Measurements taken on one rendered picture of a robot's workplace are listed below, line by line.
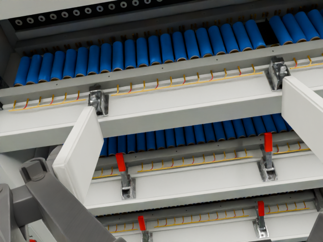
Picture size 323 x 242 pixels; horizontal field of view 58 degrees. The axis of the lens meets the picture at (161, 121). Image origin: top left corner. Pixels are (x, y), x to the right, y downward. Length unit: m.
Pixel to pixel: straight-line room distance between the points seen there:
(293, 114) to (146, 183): 0.42
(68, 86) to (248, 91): 0.27
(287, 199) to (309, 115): 0.59
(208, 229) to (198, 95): 0.40
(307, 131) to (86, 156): 0.13
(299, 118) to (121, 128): 0.31
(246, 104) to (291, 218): 0.40
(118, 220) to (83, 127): 0.58
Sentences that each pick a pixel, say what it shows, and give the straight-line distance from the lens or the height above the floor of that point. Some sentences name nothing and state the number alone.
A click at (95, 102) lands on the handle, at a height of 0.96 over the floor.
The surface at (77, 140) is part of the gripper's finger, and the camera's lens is 0.17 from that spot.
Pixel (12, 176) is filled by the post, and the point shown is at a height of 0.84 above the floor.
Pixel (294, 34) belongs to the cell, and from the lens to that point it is 0.51.
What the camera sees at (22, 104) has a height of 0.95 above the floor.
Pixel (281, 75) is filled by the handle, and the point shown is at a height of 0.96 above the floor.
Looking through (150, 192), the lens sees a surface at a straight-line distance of 0.57.
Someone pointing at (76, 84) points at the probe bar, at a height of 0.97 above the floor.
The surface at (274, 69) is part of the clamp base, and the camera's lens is 0.44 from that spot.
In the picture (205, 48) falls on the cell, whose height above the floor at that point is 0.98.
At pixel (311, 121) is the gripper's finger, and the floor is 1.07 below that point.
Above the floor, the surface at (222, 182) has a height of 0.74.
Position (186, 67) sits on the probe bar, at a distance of 0.44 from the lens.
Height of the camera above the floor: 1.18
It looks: 38 degrees down
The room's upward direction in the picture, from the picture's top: 11 degrees counter-clockwise
